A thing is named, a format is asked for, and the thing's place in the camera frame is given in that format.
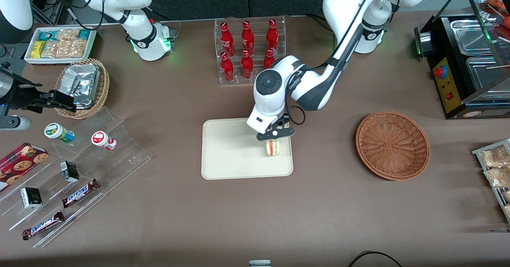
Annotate steel food pan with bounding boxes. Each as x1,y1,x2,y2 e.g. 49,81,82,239
465,56,510,93
450,19,492,56

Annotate brown Snickers bar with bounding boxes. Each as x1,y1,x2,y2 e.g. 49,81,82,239
22,210,65,241
61,178,100,208

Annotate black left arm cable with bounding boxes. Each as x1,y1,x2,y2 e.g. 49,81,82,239
285,0,379,126

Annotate small black carton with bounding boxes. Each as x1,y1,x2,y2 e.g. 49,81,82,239
60,160,80,183
20,187,43,209

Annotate small tan wicker basket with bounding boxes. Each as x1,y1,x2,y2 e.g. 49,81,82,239
54,58,110,120

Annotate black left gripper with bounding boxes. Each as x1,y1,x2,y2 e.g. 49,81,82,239
257,116,296,142

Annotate red cola bottle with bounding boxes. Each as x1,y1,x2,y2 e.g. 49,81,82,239
220,52,235,82
241,50,254,80
263,49,277,69
266,19,279,55
220,22,236,57
241,20,255,56

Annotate green lid cup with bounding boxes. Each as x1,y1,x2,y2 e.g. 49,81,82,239
44,122,75,144

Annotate red lid cup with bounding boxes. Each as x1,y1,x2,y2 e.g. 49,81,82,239
91,131,118,151

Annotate white snack box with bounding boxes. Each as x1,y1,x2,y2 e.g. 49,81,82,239
24,27,98,65

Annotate grey tray with snacks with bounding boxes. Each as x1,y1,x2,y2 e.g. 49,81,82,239
472,138,510,224

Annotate triangular sandwich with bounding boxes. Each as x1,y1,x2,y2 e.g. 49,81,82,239
265,139,281,157

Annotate silver foil pack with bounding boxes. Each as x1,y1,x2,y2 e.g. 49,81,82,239
60,63,101,110

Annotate clear acrylic bottle rack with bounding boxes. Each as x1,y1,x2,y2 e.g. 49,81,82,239
214,16,287,85

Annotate clear granola pack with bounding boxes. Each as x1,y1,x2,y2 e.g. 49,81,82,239
41,40,66,59
55,28,80,41
62,39,88,59

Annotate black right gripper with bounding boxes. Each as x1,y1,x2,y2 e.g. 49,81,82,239
8,76,77,113

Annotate large brown wicker basket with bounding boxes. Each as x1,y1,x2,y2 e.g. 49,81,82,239
355,111,431,181

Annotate clear acrylic stepped display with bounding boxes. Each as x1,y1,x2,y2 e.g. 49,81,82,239
0,106,152,249

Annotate black left arm base cables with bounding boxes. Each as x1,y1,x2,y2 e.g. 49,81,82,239
306,14,336,33

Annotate red skewered food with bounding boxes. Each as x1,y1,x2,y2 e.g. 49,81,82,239
480,0,510,40

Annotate black glass food warmer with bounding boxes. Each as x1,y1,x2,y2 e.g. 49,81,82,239
414,0,510,120

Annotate red tartan cookie box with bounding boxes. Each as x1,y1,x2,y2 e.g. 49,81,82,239
0,142,49,192

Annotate black looped cable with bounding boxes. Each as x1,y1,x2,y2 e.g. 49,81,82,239
347,251,404,267

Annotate cream plastic tray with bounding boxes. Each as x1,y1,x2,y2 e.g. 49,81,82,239
201,116,294,180

